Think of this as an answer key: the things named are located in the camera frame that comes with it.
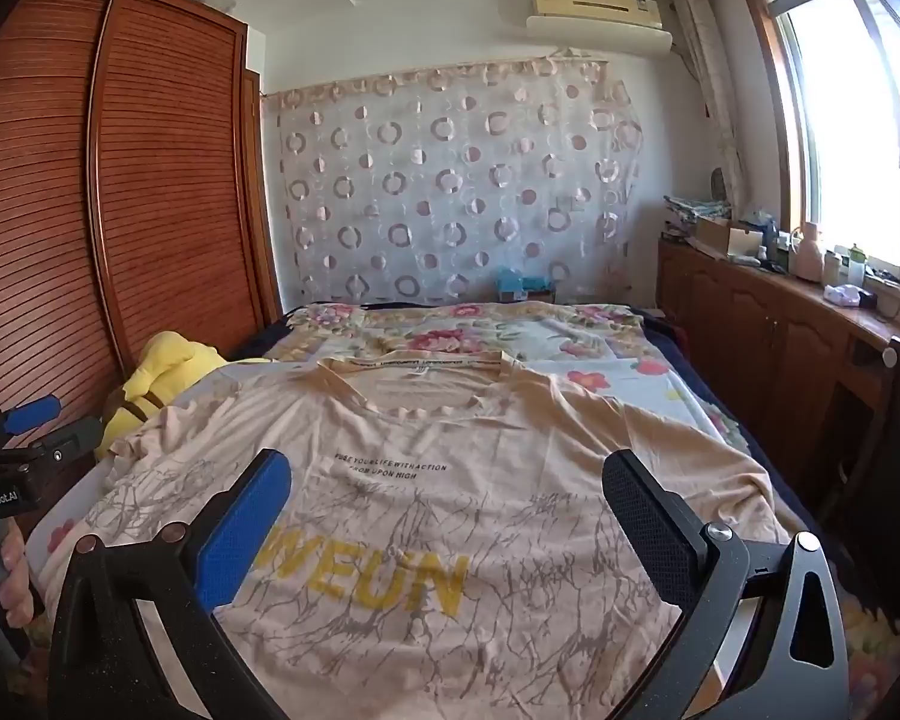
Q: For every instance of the pink bottle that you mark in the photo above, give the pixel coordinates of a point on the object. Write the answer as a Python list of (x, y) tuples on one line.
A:
[(806, 255)]

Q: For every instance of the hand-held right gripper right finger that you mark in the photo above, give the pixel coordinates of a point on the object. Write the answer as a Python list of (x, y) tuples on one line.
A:
[(645, 517)]

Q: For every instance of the wood-framed window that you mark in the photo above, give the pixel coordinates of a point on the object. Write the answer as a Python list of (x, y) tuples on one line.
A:
[(855, 127)]

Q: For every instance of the person's left hand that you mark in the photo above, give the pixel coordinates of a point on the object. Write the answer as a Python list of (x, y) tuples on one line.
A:
[(16, 577)]

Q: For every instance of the floral blanket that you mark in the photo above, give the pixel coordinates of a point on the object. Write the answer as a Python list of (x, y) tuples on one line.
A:
[(457, 337)]

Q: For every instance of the long wooden cabinet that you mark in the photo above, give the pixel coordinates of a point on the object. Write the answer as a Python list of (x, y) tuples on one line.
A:
[(742, 315)]

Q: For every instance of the blue plastic bag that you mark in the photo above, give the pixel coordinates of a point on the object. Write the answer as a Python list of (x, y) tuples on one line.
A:
[(510, 281)]

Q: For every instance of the patterned window curtain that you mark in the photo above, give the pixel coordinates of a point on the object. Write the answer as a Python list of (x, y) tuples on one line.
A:
[(709, 90)]

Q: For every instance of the red flower print bedsheet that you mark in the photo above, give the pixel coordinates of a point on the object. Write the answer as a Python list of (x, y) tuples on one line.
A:
[(645, 382)]

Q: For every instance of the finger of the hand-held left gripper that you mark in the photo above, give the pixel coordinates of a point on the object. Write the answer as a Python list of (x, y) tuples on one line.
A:
[(34, 415), (67, 436)]

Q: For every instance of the wooden slatted wardrobe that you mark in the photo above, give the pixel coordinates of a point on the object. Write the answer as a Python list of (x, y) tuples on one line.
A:
[(157, 165)]

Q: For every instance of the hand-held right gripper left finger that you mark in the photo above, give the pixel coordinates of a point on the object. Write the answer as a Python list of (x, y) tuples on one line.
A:
[(240, 532)]

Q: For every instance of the small cardboard box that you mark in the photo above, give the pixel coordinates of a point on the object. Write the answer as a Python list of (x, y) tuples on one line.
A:
[(544, 292)]

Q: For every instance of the cream air conditioner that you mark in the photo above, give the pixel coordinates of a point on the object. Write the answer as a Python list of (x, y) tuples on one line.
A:
[(592, 4)]

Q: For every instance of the circle-patterned sheer curtain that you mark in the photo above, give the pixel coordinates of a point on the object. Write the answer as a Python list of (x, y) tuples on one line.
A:
[(450, 187)]

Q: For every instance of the white carton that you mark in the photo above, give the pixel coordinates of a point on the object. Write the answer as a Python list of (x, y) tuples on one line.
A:
[(744, 244)]

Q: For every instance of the crumpled pale purple bag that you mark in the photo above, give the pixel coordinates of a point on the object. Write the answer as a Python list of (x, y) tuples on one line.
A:
[(841, 295)]

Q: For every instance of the beige printed t-shirt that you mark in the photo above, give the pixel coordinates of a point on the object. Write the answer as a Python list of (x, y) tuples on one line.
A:
[(420, 510)]

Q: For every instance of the dark wooden chair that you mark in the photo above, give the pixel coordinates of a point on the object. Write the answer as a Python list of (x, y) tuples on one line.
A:
[(892, 427)]

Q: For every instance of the open cardboard box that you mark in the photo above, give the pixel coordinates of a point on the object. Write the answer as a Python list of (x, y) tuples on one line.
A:
[(709, 236)]

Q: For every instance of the dark oval object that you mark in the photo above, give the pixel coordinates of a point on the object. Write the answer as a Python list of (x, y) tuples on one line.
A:
[(720, 184)]

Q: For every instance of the stack of folded papers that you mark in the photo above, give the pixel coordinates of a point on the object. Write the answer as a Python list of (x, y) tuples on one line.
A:
[(694, 208)]

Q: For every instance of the green-capped bottle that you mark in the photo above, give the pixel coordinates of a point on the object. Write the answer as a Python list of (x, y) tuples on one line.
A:
[(856, 266)]

